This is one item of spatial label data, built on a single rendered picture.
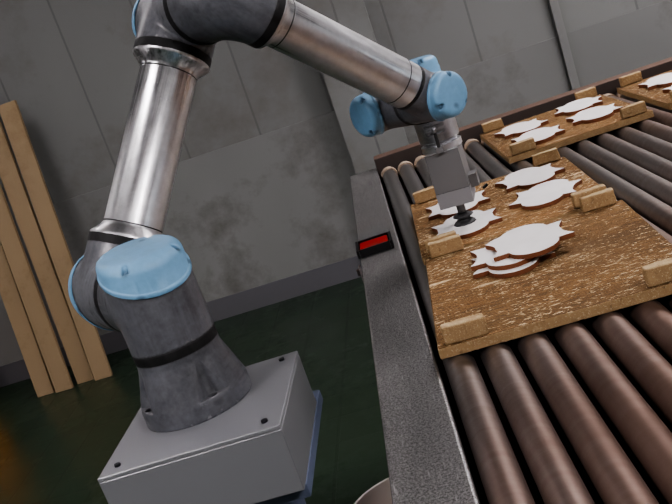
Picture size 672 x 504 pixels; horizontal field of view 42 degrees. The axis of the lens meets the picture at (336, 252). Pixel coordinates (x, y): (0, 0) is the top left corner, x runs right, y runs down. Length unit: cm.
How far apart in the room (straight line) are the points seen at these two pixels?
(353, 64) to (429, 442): 59
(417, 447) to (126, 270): 42
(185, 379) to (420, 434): 32
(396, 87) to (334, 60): 12
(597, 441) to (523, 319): 31
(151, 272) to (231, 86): 358
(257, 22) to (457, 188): 54
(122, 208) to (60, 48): 361
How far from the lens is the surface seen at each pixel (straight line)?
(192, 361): 115
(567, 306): 119
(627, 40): 475
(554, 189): 171
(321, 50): 130
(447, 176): 160
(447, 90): 140
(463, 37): 461
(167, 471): 111
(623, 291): 120
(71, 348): 485
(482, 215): 168
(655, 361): 104
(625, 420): 95
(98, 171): 490
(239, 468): 109
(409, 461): 98
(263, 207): 474
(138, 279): 112
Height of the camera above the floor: 139
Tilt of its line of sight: 15 degrees down
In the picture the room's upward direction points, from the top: 19 degrees counter-clockwise
